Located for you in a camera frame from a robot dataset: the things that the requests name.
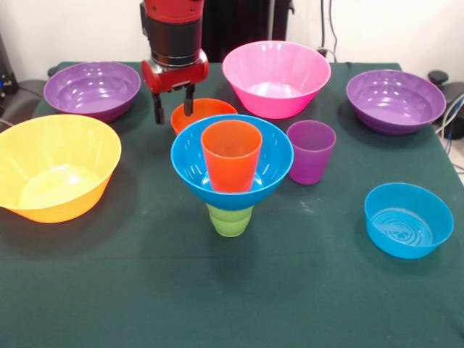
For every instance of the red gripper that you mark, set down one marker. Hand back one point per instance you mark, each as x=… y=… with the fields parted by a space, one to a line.
x=174 y=78

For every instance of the orange plastic bowl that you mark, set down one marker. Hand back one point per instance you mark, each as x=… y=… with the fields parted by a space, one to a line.
x=210 y=108

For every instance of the orange plastic cup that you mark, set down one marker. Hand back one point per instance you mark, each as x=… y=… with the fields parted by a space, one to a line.
x=232 y=174

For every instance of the deep blue plastic bowl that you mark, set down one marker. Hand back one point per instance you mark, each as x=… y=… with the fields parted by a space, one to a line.
x=272 y=170

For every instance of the purple plastic bowl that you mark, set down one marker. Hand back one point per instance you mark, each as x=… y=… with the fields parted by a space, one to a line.
x=90 y=107
x=395 y=110

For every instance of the pink plastic bowl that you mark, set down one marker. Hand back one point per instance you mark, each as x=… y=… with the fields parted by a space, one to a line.
x=275 y=105

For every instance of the green plastic cup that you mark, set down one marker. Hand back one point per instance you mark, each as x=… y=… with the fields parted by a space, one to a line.
x=228 y=226

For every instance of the yellow plastic bowl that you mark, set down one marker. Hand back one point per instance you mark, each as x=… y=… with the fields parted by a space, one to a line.
x=54 y=188

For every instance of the purple plastic cup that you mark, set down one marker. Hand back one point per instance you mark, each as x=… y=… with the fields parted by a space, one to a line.
x=313 y=166

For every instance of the black device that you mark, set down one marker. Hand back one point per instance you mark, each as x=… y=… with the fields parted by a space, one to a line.
x=7 y=83

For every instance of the dark green table cloth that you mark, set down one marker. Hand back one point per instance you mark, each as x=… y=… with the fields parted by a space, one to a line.
x=232 y=290

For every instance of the low blue plastic bowl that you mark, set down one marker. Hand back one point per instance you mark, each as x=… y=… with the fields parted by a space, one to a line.
x=398 y=244

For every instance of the black round knob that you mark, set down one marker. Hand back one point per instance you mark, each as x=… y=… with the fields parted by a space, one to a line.
x=438 y=77

